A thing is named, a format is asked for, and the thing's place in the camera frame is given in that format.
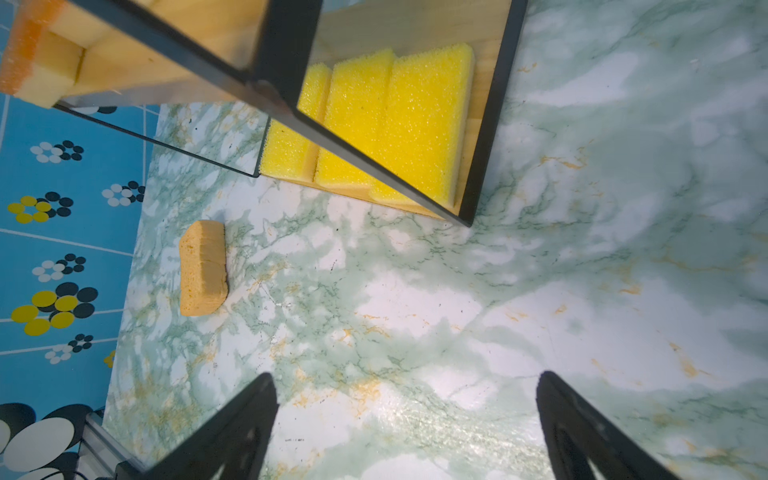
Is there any wooden three-tier shelf black frame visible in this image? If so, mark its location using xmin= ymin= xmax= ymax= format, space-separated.
xmin=51 ymin=1 xmax=527 ymax=226

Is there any yellow sponge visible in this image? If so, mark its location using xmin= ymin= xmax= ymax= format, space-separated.
xmin=260 ymin=62 xmax=332 ymax=181
xmin=314 ymin=49 xmax=395 ymax=192
xmin=374 ymin=43 xmax=475 ymax=208

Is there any tan sponge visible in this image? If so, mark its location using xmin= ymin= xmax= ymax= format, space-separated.
xmin=179 ymin=220 xmax=229 ymax=317

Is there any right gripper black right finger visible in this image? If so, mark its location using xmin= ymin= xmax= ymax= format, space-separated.
xmin=536 ymin=371 xmax=676 ymax=479

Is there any orange sponge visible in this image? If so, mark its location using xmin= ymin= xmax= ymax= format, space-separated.
xmin=1 ymin=1 xmax=83 ymax=109

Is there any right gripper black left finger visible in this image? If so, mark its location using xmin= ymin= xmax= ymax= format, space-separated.
xmin=142 ymin=373 xmax=279 ymax=479

